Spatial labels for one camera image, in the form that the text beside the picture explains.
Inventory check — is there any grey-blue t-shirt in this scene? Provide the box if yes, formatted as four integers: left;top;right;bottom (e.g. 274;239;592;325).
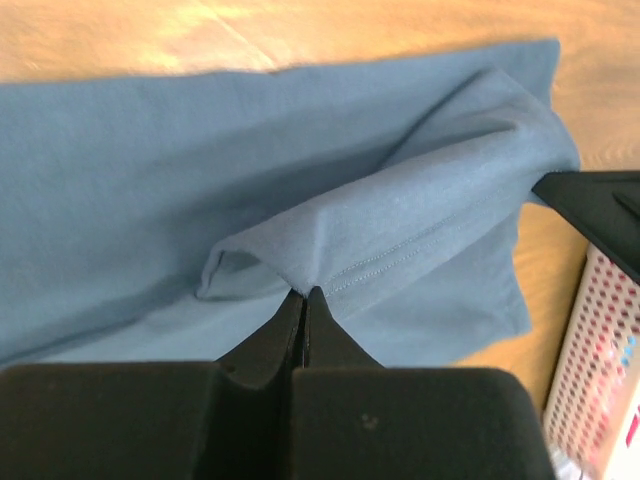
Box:
1;39;580;367

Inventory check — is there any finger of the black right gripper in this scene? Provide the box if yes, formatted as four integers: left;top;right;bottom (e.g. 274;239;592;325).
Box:
532;170;640;282

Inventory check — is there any white plastic laundry basket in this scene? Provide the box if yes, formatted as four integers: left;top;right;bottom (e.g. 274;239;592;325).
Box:
543;246;639;479

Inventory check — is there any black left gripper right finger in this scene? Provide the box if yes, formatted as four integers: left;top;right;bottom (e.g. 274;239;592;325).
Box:
302;286;382;368

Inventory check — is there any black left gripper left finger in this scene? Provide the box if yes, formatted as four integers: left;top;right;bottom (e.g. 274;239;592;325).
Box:
216;292;304;390

